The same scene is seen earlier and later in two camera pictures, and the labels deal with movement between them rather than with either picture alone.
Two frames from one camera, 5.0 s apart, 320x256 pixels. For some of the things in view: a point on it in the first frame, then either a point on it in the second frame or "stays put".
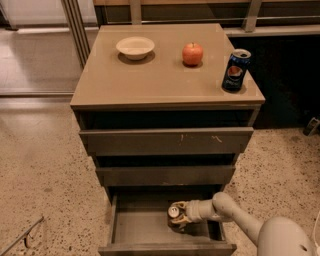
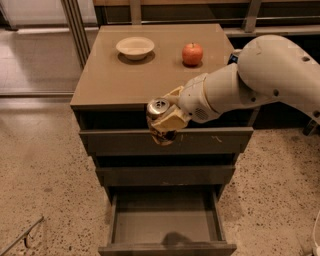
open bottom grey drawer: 139,226 stays put
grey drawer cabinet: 153,113 stays put
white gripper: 193,211 → 196,100
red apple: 192,54 stays put
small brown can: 172,214 → 156,107
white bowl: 135,48 stays put
